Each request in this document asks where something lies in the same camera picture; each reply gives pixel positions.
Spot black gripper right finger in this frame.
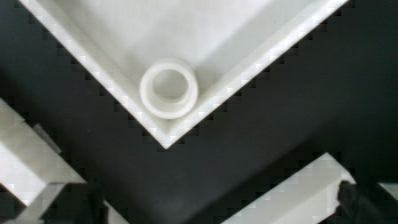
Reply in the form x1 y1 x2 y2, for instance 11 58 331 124
324 182 398 224

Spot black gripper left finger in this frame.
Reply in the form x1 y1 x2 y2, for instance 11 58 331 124
41 183 109 224

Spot white table leg with tag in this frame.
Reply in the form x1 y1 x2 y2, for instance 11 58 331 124
223 153 356 224

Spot white square tabletop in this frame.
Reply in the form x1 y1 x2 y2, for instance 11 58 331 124
20 0 349 147

